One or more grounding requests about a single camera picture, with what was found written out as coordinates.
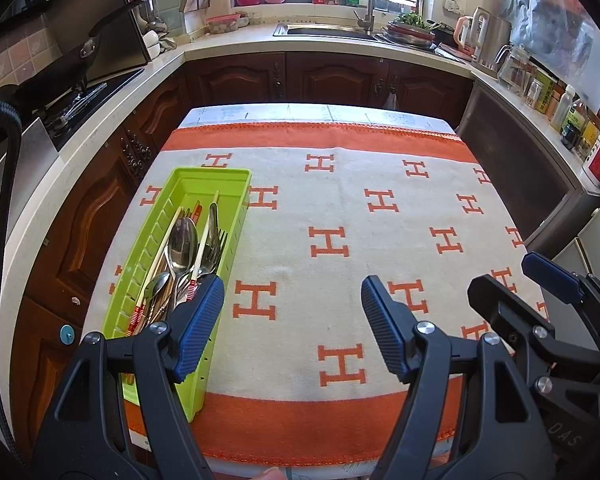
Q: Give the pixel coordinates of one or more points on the white plastic bottle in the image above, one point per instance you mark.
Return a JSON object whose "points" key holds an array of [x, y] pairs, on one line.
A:
{"points": [[562, 110]]}

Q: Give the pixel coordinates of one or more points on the black gas stove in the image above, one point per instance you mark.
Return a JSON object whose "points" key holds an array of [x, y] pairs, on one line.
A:
{"points": [[105, 95]]}

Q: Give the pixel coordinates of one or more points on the white chopstick red bands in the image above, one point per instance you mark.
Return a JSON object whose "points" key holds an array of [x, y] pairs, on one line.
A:
{"points": [[157, 260], [205, 240]]}

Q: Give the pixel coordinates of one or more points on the yellow bottle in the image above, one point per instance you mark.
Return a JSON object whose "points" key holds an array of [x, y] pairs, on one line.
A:
{"points": [[591, 137]]}

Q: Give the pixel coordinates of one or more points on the long steel spoon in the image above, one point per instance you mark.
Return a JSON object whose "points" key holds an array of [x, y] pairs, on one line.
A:
{"points": [[182, 245]]}

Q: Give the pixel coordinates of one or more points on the clear food container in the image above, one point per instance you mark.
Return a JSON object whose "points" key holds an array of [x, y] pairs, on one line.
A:
{"points": [[222, 25]]}

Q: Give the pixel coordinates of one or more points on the orange and white printed blanket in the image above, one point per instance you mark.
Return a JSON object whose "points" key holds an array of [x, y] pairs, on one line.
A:
{"points": [[305, 285]]}

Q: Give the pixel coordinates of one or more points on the pale printed tablecloth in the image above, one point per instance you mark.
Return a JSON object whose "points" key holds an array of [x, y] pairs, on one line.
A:
{"points": [[305, 112]]}

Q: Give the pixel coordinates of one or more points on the steel fork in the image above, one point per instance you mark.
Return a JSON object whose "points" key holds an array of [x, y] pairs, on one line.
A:
{"points": [[212, 255]]}

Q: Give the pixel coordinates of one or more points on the black pan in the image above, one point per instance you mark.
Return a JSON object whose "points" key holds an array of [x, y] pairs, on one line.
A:
{"points": [[445, 35]]}

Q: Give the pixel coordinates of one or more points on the clear plastic sheet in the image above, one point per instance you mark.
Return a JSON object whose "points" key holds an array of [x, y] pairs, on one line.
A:
{"points": [[550, 15]]}

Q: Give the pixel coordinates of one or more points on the stacked dishes with greens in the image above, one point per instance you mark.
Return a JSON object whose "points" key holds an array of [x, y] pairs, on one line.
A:
{"points": [[410, 35]]}

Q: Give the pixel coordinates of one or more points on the green packet box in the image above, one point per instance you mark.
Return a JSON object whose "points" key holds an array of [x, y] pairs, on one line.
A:
{"points": [[545, 90]]}

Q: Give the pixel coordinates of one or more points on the white plastic bag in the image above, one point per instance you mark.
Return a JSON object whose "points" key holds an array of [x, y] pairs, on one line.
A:
{"points": [[391, 102]]}

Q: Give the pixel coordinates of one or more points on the red patterned chopstick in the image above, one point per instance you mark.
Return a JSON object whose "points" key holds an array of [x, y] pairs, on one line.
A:
{"points": [[196, 212]]}

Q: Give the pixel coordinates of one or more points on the white kitchen countertop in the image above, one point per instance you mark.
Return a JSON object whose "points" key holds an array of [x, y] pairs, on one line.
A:
{"points": [[240, 45]]}

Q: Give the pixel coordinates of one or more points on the glass pitcher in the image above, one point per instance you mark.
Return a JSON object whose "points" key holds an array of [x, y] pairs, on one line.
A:
{"points": [[514, 70]]}

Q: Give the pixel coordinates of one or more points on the person's left hand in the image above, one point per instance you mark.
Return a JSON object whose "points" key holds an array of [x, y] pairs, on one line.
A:
{"points": [[269, 475]]}

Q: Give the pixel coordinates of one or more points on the white wall socket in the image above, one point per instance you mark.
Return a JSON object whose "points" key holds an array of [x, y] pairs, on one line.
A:
{"points": [[451, 4]]}

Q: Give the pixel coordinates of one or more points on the green plastic utensil tray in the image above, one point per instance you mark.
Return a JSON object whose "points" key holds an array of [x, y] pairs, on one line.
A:
{"points": [[187, 185]]}

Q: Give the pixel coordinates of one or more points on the steel splash guard plate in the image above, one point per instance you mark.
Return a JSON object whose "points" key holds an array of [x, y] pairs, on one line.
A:
{"points": [[30, 160]]}

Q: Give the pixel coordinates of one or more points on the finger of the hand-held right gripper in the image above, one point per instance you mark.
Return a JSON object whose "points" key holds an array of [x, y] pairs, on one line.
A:
{"points": [[550, 272], [510, 310]]}

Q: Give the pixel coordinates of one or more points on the stacked white bowls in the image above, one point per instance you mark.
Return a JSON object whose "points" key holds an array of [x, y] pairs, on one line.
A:
{"points": [[152, 45]]}

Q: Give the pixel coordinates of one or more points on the grey dish rag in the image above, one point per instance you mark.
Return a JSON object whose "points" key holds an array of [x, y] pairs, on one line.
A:
{"points": [[167, 42]]}

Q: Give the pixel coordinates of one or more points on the blue round cabinet lock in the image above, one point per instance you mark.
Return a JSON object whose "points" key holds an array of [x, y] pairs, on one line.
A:
{"points": [[67, 334]]}

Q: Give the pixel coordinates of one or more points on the pink and white kettle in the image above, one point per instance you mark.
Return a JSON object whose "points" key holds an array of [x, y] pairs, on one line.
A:
{"points": [[472, 30]]}

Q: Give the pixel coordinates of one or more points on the steel electric kettle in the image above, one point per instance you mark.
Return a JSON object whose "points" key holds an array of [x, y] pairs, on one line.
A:
{"points": [[495, 40]]}

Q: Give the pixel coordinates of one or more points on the small glass jar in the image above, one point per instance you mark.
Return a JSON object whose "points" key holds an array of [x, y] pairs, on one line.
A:
{"points": [[533, 94]]}

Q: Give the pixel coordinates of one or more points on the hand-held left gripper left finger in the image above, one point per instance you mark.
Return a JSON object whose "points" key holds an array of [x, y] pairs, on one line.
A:
{"points": [[200, 325]]}

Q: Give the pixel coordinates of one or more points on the clear bottle green label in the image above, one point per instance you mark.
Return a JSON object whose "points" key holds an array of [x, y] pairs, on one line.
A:
{"points": [[576, 117]]}

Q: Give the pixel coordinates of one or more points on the steel sink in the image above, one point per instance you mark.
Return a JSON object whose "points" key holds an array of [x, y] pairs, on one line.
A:
{"points": [[325, 31]]}

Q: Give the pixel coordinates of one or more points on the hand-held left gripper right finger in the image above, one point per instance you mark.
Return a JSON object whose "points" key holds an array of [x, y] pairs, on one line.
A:
{"points": [[385, 325]]}

